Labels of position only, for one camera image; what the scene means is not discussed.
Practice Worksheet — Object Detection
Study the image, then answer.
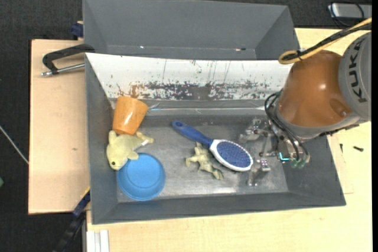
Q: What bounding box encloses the orange plastic cup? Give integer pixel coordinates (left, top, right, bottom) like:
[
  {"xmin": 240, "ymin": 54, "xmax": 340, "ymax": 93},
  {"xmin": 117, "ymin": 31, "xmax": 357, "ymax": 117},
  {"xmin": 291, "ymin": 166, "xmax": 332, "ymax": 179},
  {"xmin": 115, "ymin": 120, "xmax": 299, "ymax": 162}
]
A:
[{"xmin": 112, "ymin": 96, "xmax": 149, "ymax": 136}]

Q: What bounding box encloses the pale yellow plush toy animal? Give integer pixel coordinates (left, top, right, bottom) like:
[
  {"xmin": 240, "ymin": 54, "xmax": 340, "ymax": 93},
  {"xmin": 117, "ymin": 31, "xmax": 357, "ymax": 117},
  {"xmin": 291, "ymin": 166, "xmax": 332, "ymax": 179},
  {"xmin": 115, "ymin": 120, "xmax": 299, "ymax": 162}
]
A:
[{"xmin": 106, "ymin": 130, "xmax": 155, "ymax": 171}]

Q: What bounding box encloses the pale green toy figure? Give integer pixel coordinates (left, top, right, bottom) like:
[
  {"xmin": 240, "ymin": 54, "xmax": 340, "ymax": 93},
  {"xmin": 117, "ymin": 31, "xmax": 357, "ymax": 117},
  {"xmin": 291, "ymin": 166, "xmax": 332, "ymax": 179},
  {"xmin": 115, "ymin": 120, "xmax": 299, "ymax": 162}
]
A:
[{"xmin": 185, "ymin": 141, "xmax": 224, "ymax": 181}]

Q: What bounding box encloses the pale brown flat board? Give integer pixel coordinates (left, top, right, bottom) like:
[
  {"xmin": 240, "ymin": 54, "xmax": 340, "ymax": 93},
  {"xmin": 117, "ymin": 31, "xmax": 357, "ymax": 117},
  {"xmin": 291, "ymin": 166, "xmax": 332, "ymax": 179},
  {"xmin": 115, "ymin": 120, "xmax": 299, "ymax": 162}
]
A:
[{"xmin": 28, "ymin": 38, "xmax": 91, "ymax": 215}]

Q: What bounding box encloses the blue and white hairbrush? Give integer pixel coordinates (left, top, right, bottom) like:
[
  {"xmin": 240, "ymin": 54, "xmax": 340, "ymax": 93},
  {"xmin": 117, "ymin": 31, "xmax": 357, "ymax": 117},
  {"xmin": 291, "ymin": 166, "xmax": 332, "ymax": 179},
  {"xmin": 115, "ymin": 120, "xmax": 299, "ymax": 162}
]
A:
[{"xmin": 172, "ymin": 120, "xmax": 254, "ymax": 172}]

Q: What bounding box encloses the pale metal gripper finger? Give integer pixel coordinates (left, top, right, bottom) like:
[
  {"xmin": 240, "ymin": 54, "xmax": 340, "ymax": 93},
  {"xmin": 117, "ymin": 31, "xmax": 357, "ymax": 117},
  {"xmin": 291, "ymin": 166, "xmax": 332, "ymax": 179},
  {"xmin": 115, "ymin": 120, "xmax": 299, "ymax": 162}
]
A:
[
  {"xmin": 247, "ymin": 158, "xmax": 272, "ymax": 186},
  {"xmin": 238, "ymin": 118, "xmax": 270, "ymax": 144}
]

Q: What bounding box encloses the blue plastic bowl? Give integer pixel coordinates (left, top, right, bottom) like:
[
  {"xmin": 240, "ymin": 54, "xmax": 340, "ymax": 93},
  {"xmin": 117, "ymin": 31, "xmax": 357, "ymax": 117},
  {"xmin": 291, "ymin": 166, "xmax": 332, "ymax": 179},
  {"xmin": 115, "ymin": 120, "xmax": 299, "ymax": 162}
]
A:
[{"xmin": 116, "ymin": 152, "xmax": 166, "ymax": 202}]

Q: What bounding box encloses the grey metal bin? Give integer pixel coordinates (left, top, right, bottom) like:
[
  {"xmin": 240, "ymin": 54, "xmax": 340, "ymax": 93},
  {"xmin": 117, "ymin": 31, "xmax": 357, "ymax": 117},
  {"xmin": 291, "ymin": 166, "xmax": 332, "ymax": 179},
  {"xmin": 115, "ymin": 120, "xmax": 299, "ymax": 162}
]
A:
[{"xmin": 82, "ymin": 0, "xmax": 347, "ymax": 225}]

